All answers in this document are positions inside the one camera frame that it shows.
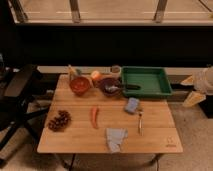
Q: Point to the black handled spoon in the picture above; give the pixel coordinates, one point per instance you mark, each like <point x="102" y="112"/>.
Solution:
<point x="113" y="88"/>

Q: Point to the wooden folding table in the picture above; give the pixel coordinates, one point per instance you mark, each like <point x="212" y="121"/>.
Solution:
<point x="100" y="125"/>

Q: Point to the orange fruit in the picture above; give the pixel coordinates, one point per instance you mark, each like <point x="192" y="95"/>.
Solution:
<point x="96" y="75"/>

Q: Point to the bunch of dark grapes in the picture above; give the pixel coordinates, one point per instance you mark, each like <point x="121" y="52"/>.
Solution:
<point x="60" y="122"/>

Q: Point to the orange carrot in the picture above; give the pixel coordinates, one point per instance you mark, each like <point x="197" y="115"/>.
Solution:
<point x="94" y="113"/>

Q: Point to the orange red bowl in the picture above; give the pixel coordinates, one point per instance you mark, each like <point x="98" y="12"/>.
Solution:
<point x="80" y="85"/>

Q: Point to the black office chair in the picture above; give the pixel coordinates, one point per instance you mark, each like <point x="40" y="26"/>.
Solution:
<point x="16" y="92"/>

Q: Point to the light blue cloth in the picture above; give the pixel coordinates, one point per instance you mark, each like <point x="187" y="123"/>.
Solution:
<point x="115" y="138"/>

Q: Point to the blue sponge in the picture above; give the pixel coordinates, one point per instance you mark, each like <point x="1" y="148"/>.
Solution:
<point x="131" y="105"/>

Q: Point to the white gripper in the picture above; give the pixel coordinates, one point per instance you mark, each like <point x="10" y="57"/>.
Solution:
<point x="203" y="82"/>

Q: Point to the purple bowl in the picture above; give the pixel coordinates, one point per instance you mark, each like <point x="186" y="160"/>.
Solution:
<point x="108" y="82"/>

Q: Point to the green plastic tray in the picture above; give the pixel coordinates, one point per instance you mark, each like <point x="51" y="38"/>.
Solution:
<point x="153" y="82"/>

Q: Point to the small cup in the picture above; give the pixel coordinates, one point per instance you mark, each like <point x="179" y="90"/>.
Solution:
<point x="115" y="71"/>

